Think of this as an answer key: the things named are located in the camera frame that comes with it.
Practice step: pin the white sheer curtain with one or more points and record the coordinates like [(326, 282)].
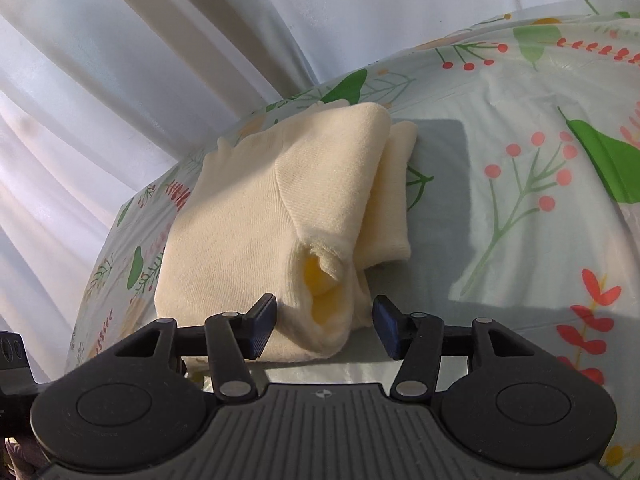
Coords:
[(101, 97)]

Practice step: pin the floral bed sheet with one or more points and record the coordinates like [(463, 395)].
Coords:
[(523, 206)]

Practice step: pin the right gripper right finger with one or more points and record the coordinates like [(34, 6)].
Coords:
[(415, 340)]

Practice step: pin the cream knit sweater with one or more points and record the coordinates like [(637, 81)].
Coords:
[(300, 211)]

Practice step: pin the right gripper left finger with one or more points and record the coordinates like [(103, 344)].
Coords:
[(232, 338)]

